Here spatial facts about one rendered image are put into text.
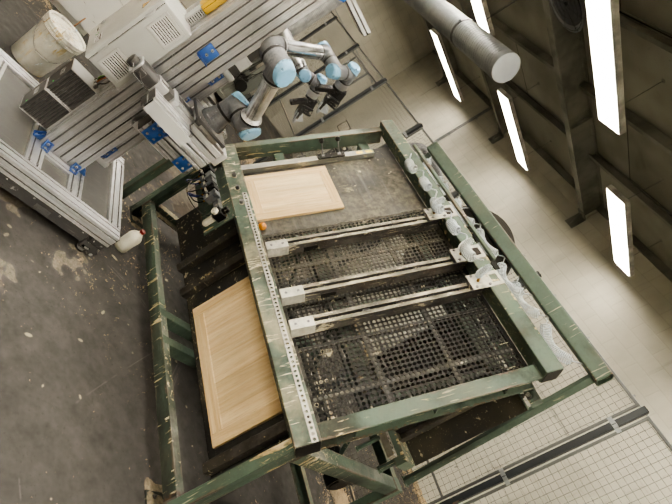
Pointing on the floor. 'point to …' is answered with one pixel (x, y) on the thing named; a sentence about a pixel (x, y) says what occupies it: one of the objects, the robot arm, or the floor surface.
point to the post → (146, 176)
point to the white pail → (48, 44)
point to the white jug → (129, 240)
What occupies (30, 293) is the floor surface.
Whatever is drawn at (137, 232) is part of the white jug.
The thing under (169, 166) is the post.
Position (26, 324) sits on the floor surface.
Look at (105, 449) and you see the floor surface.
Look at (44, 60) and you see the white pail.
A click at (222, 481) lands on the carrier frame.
